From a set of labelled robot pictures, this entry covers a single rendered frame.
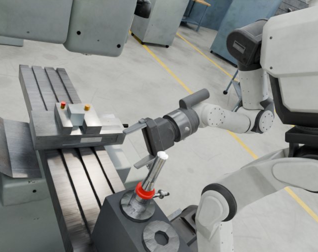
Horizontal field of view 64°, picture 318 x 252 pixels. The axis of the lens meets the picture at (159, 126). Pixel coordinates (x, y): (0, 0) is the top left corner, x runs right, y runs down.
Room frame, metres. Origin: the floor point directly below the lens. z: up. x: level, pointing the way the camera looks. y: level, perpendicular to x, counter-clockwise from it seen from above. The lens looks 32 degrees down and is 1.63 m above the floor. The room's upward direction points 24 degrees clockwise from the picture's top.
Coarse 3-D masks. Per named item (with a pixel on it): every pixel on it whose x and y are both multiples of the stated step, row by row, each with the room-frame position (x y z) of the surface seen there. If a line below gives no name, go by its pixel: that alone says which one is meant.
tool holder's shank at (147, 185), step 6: (156, 156) 0.43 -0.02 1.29; (162, 156) 0.43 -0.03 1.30; (156, 162) 0.42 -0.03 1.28; (162, 162) 0.42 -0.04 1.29; (150, 168) 0.43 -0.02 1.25; (156, 168) 0.42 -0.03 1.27; (150, 174) 0.42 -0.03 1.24; (156, 174) 0.42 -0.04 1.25; (144, 180) 0.42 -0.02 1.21; (150, 180) 0.42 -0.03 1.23; (144, 186) 0.42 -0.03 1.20; (150, 186) 0.42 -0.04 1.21
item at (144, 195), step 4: (140, 184) 0.44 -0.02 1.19; (136, 188) 0.42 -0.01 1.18; (140, 188) 0.42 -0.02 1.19; (136, 192) 0.41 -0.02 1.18; (140, 192) 0.41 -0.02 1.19; (144, 192) 0.42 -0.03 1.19; (148, 192) 0.42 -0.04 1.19; (152, 192) 0.43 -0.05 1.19; (140, 196) 0.41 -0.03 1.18; (144, 196) 0.41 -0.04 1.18; (148, 196) 0.41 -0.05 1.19; (152, 196) 0.42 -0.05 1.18
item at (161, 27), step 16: (160, 0) 5.22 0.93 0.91; (176, 0) 5.50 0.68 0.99; (240, 0) 6.87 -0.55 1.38; (256, 0) 6.72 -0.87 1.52; (272, 0) 6.57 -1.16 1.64; (160, 16) 5.31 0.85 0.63; (176, 16) 5.62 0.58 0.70; (240, 16) 6.79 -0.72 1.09; (256, 16) 6.64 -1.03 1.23; (272, 16) 7.00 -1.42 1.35; (144, 32) 5.15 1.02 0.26; (160, 32) 5.42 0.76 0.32; (224, 32) 6.87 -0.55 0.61; (224, 48) 6.79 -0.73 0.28
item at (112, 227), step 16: (128, 192) 0.45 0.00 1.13; (112, 208) 0.40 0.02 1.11; (128, 208) 0.41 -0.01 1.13; (96, 224) 0.42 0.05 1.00; (112, 224) 0.38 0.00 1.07; (128, 224) 0.37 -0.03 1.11; (144, 224) 0.39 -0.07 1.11; (160, 224) 0.40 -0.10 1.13; (96, 240) 0.40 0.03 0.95; (112, 240) 0.37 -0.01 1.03; (128, 240) 0.35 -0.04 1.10; (144, 240) 0.35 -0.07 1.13; (160, 240) 0.37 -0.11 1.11; (176, 240) 0.38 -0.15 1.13
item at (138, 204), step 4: (132, 196) 0.42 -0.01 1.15; (136, 196) 0.41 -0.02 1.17; (132, 200) 0.42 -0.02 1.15; (136, 200) 0.41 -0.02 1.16; (140, 200) 0.41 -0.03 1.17; (144, 200) 0.41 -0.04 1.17; (148, 200) 0.41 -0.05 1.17; (132, 204) 0.41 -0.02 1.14; (136, 204) 0.41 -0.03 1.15; (140, 204) 0.41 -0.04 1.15; (144, 204) 0.41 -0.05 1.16; (148, 204) 0.43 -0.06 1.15; (132, 208) 0.41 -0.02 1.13; (136, 208) 0.41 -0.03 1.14; (140, 208) 0.41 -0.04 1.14; (144, 208) 0.42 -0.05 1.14
